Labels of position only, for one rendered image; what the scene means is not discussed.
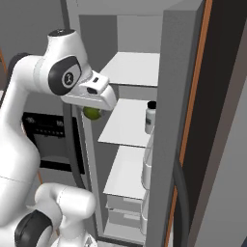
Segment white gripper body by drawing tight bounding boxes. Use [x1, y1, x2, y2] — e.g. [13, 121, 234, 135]
[59, 84, 118, 112]

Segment green lime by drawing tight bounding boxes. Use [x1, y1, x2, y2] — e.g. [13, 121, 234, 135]
[82, 106, 104, 122]

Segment white fridge shelf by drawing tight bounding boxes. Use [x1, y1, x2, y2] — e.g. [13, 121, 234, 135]
[102, 145, 150, 201]
[98, 51, 161, 88]
[96, 97, 158, 150]

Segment grey fridge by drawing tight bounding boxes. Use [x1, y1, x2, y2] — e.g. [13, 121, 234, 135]
[61, 0, 206, 247]

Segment grey fridge door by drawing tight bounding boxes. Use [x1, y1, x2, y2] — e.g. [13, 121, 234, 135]
[144, 0, 207, 247]

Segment white fridge drawer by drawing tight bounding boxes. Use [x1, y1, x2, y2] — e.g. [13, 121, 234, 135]
[105, 192, 143, 214]
[107, 207, 143, 230]

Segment white bottle with black cap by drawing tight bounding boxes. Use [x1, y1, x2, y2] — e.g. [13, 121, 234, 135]
[144, 100, 158, 136]

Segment black oven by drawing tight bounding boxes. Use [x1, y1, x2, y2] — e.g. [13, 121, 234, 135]
[21, 111, 86, 175]

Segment dark panel with orange edge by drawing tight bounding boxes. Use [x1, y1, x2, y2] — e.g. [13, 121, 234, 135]
[163, 0, 247, 247]

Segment dark grey curved door handle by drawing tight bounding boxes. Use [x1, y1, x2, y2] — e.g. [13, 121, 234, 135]
[62, 102, 87, 191]
[172, 153, 192, 247]

